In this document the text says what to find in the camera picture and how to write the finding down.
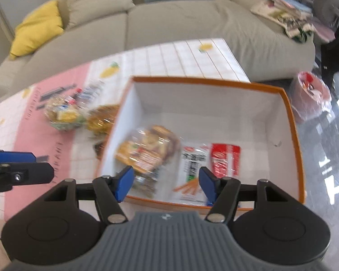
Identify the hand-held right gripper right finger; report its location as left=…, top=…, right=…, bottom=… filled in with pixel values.
left=199, top=166, right=290, bottom=223

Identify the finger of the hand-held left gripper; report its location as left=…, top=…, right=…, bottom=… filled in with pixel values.
left=0, top=162, right=55, bottom=188
left=0, top=151, right=36, bottom=165

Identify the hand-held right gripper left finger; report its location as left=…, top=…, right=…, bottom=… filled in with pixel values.
left=44, top=166, right=134, bottom=223

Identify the brown nut snack packet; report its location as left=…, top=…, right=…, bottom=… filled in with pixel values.
left=131, top=172, right=159, bottom=199

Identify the white long snack packet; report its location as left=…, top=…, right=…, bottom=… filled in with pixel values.
left=172, top=142, right=213, bottom=205

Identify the red sausage packet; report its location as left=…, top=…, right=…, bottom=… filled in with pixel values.
left=210, top=143, right=241, bottom=179

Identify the orange dried fruit packet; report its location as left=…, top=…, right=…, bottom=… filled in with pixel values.
left=114, top=125, right=183, bottom=175

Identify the dark green snack packet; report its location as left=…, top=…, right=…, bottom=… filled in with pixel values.
left=93, top=140, right=108, bottom=159

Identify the clear popcorn packet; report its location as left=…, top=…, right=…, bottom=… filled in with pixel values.
left=44, top=96, right=75, bottom=122

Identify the yellow noodle snack packet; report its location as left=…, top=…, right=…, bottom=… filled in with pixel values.
left=86, top=105, right=120, bottom=134

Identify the orange cardboard box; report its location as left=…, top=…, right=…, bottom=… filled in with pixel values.
left=97, top=76, right=307, bottom=214

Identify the red capped small bottle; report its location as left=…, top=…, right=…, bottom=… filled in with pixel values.
left=72, top=88, right=84, bottom=105

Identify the clear packet blue label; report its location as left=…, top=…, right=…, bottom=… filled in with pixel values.
left=83, top=80, right=106, bottom=103

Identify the yellow pillow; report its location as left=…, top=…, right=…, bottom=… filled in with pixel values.
left=9, top=0, right=65, bottom=58

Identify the pink-bagged waste bin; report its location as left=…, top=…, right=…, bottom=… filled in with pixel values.
left=289, top=71, right=333, bottom=122

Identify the beige sofa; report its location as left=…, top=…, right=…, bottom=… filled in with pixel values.
left=0, top=0, right=316, bottom=105

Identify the beige pillow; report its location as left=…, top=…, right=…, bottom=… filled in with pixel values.
left=64, top=0, right=136, bottom=30

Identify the white green tote bag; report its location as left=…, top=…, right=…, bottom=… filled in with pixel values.
left=284, top=20, right=316, bottom=44

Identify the pile of magazines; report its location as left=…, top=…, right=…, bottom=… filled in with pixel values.
left=250, top=0, right=314, bottom=25

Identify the grey desk chair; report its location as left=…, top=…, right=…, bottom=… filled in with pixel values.
left=312, top=0, right=339, bottom=46

